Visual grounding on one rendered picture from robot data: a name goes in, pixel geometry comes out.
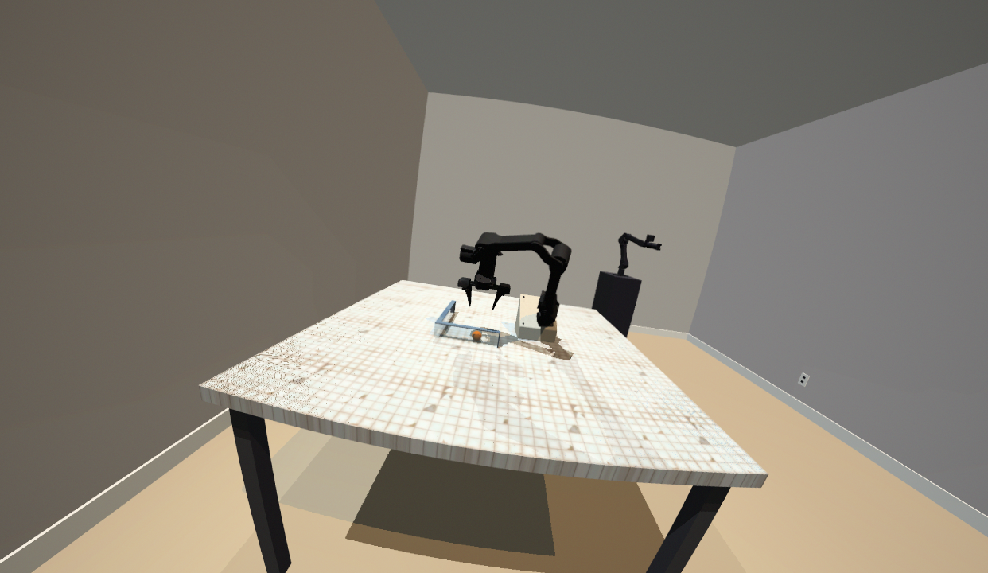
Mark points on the clear l-shaped low wall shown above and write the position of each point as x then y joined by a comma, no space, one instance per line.
464,335

